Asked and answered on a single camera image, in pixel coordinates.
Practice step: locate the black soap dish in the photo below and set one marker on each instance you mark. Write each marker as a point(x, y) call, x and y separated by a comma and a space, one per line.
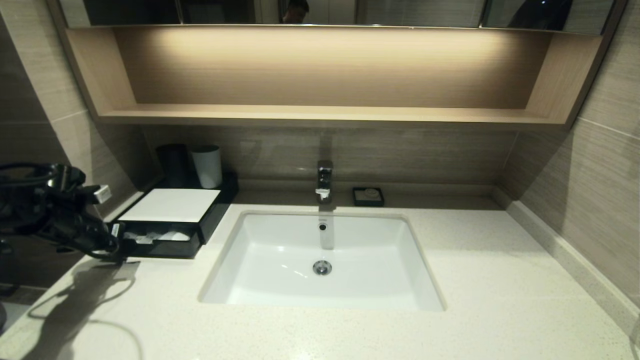
point(356, 200)

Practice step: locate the white cup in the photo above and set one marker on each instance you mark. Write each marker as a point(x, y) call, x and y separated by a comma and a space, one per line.
point(207, 167)

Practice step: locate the round beige soap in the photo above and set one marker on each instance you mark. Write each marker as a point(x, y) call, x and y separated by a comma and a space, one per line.
point(371, 193)

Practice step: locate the chrome faucet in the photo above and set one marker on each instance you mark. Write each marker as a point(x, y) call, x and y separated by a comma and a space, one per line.
point(324, 180)

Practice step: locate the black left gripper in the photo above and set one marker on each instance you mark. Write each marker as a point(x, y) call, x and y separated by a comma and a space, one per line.
point(65, 210)

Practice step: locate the white sink basin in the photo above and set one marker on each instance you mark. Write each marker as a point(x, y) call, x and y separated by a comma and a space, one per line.
point(280, 270)

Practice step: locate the black cup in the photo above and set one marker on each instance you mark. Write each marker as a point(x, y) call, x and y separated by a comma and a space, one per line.
point(174, 165)

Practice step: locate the chrome sink drain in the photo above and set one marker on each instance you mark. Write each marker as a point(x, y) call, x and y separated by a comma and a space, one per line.
point(322, 268)

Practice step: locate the wooden wall shelf niche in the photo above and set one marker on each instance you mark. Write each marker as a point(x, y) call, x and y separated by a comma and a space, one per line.
point(320, 75)

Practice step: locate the black box with white top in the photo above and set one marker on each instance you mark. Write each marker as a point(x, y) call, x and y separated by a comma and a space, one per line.
point(175, 205)

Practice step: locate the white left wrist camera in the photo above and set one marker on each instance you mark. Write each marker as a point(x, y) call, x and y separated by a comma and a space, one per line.
point(102, 193)

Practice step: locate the mirror cabinet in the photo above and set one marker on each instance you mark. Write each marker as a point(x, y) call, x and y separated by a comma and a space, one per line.
point(320, 11)

